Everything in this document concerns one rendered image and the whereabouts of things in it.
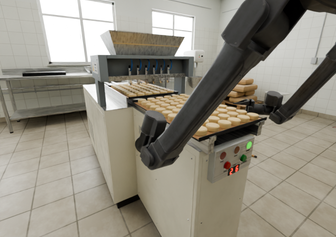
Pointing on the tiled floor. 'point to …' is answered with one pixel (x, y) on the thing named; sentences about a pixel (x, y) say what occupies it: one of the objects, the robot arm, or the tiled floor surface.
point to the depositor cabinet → (114, 144)
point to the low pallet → (236, 104)
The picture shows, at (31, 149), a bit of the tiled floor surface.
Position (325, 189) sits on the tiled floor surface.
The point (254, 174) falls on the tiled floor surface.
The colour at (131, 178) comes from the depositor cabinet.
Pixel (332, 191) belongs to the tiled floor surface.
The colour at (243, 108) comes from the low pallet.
